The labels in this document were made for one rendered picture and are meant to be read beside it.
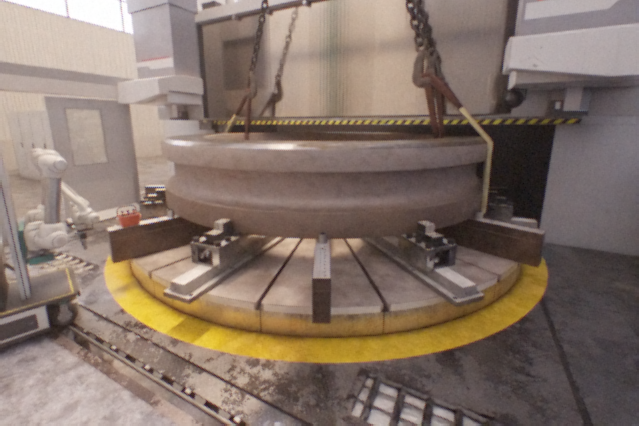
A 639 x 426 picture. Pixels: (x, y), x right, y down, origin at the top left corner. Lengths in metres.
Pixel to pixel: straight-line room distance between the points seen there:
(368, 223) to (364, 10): 4.12
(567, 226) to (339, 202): 3.84
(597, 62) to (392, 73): 2.96
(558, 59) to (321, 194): 2.47
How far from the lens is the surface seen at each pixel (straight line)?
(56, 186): 3.19
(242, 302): 2.83
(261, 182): 3.10
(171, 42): 6.58
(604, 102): 4.67
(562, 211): 5.75
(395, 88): 5.60
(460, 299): 2.91
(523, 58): 3.58
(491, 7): 5.66
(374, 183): 3.04
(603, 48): 3.68
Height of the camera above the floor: 1.79
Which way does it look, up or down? 12 degrees down
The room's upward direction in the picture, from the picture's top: straight up
